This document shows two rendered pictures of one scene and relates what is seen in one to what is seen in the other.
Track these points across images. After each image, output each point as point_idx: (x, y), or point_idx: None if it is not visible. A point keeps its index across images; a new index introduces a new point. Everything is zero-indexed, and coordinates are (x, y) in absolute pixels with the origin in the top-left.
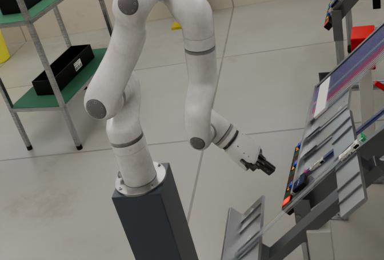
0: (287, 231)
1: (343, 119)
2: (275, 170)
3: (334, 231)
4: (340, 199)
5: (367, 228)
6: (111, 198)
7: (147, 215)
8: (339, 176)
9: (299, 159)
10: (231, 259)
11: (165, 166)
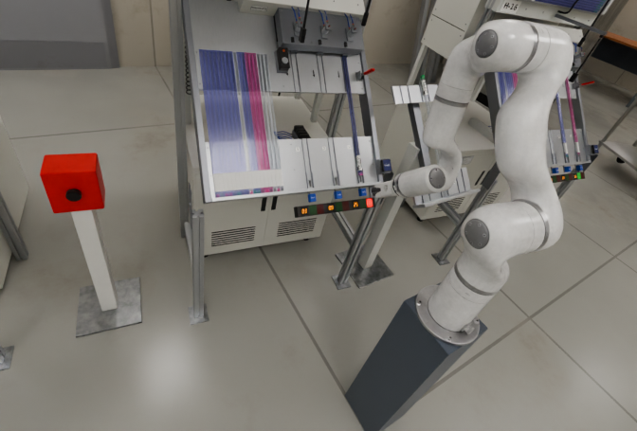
0: (238, 353)
1: (397, 91)
2: None
3: (224, 311)
4: None
5: (213, 286)
6: (487, 329)
7: None
8: (432, 98)
9: (345, 185)
10: (451, 195)
11: (411, 300)
